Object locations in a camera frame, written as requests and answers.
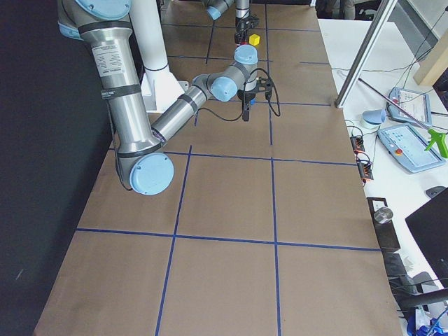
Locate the green plastic tool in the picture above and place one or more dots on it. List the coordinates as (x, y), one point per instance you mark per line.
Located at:
(437, 138)

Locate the aluminium profile post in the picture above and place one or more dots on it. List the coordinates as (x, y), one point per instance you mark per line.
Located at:
(385, 10)

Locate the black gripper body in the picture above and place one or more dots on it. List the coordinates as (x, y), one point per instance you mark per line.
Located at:
(240, 24)
(244, 95)

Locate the black monitor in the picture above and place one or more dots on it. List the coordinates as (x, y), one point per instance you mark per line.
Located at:
(428, 226)

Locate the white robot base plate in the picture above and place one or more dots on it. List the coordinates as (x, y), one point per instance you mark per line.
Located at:
(160, 89)

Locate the black box on table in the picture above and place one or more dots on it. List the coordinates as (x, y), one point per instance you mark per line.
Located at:
(385, 232)

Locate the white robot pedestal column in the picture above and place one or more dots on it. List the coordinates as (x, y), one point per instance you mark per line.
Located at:
(146, 25)

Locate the metal cup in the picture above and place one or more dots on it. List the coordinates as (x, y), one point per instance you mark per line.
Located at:
(383, 215)

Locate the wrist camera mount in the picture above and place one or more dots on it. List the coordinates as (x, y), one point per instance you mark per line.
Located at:
(265, 86)

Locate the near teach pendant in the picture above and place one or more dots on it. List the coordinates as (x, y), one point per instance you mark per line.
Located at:
(408, 148)

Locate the far teach pendant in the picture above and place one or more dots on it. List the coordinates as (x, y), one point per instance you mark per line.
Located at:
(415, 103)

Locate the teach pendant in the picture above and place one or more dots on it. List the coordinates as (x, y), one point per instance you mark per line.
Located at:
(408, 148)
(415, 103)

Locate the yellow wooden block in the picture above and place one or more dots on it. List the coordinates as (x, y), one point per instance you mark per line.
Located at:
(254, 40)

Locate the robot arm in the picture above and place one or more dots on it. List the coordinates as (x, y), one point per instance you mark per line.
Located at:
(216, 8)
(140, 163)

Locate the brown paper table cover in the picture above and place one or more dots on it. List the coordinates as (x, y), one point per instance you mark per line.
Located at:
(265, 229)

